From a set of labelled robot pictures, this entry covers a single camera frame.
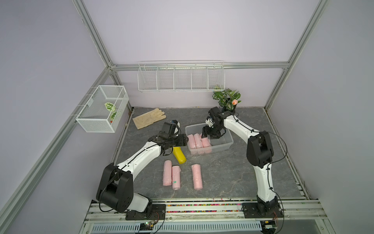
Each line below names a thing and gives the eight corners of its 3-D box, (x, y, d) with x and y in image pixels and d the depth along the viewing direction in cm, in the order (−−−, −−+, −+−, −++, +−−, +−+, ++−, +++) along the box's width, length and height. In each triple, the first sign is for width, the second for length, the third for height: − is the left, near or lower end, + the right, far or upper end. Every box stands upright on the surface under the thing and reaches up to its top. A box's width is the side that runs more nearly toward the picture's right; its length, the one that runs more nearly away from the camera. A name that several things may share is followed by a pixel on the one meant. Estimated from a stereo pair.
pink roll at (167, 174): (163, 186, 83) (162, 184, 81) (164, 162, 93) (163, 160, 90) (171, 185, 84) (170, 183, 81) (171, 161, 93) (171, 159, 90)
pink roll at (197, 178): (194, 190, 82) (194, 188, 80) (191, 166, 91) (191, 164, 88) (203, 189, 82) (203, 187, 80) (200, 165, 91) (200, 163, 89)
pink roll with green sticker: (170, 189, 82) (170, 188, 80) (172, 167, 90) (172, 165, 88) (180, 189, 82) (179, 188, 80) (181, 167, 90) (181, 165, 88)
